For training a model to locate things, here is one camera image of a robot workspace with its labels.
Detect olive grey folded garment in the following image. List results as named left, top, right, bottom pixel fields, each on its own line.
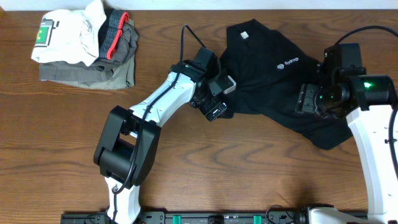
left=39, top=19, right=138, bottom=90

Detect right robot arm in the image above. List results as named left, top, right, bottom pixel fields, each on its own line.
left=295, top=44, right=397, bottom=223

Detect white printed t-shirt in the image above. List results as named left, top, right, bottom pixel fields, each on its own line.
left=31, top=0, right=106, bottom=66

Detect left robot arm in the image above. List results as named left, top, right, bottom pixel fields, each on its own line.
left=93, top=47, right=236, bottom=223

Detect black garment red trim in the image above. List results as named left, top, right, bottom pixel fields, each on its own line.
left=98, top=9, right=129, bottom=60

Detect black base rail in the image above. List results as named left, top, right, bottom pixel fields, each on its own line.
left=60, top=211, right=371, bottom=224

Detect black t-shirt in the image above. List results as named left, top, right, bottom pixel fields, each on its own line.
left=220, top=19, right=352, bottom=150

